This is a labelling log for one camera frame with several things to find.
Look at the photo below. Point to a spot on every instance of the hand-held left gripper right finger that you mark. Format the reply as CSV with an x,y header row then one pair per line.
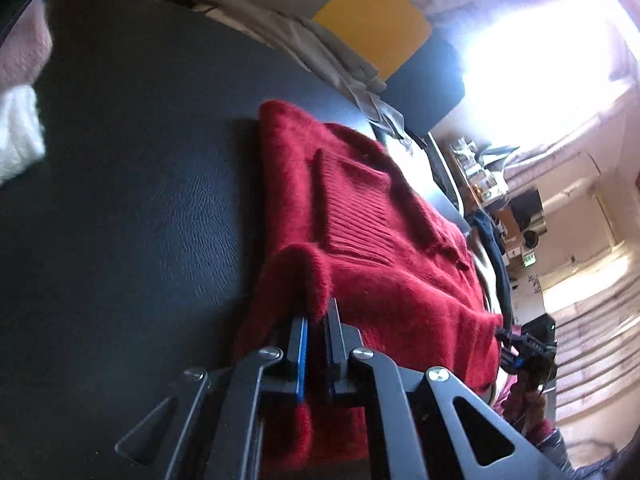
x,y
330,360

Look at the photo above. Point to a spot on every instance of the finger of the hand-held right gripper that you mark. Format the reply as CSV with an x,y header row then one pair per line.
x,y
510,352

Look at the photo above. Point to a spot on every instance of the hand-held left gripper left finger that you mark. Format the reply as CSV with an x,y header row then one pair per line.
x,y
300,360

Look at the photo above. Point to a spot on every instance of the navy knit sweater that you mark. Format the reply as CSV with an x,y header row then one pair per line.
x,y
500,260

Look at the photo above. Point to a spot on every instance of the black monitor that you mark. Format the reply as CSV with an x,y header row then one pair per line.
x,y
527,210

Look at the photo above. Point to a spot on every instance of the red knit sweater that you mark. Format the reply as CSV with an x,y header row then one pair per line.
x,y
400,270

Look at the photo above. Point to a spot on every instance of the pale pink cloth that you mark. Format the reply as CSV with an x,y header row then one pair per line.
x,y
22,45

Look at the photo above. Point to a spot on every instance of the grey yellow blue sofa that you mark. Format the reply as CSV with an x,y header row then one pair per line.
x,y
380,25

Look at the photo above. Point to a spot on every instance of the window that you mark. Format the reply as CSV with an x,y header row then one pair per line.
x,y
530,50

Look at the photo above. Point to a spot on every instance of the white knit sweater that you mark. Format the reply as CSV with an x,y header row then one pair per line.
x,y
17,135

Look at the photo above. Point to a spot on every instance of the grey garment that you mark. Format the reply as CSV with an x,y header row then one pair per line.
x,y
325,45

